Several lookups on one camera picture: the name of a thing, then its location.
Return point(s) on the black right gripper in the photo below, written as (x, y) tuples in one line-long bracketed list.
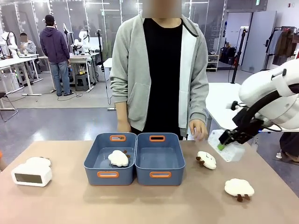
[(247, 131)]

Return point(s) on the white digital clock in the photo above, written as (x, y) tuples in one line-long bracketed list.
[(32, 176), (230, 151)]

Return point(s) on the white sheep plush toy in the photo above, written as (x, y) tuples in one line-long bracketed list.
[(206, 160), (118, 158), (38, 160), (238, 187)]

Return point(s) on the person's left forearm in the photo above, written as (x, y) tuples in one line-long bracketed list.
[(198, 98)]

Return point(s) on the person's right forearm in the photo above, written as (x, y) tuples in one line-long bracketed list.
[(122, 112)]

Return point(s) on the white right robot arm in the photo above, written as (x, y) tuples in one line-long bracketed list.
[(264, 86)]

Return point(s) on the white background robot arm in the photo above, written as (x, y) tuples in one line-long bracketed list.
[(83, 39), (9, 44)]

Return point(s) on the person's left hand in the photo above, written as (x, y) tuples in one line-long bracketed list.
[(198, 129)]

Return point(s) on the person's right hand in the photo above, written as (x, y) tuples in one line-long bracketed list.
[(123, 127)]

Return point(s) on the large white table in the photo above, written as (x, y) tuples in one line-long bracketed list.
[(222, 102)]

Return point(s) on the white shoe shelf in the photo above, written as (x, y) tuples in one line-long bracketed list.
[(213, 63)]

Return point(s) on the black tripod stand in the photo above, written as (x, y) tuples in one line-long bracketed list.
[(238, 56)]

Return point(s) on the black bags pile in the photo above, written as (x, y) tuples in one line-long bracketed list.
[(227, 54)]

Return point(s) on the person in gray hoodie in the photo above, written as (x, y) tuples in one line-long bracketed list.
[(163, 70)]

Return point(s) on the gray door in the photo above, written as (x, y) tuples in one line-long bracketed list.
[(259, 42)]

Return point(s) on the clothes rack with coats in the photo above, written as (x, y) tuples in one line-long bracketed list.
[(283, 46)]

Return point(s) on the gray plastic stool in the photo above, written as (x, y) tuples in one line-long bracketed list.
[(81, 82)]

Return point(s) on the white workbench desk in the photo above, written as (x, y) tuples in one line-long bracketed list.
[(81, 59)]

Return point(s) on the man in purple hoodie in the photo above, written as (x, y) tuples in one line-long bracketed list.
[(56, 46)]

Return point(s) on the seated person gray top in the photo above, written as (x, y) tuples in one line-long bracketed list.
[(28, 45)]

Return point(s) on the black metal chair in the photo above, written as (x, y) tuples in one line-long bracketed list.
[(7, 105)]

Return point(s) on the white long desk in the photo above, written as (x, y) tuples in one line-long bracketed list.
[(16, 61)]

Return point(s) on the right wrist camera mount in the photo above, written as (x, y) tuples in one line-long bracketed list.
[(232, 105)]

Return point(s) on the black camera tripod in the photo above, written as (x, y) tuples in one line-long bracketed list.
[(100, 51)]

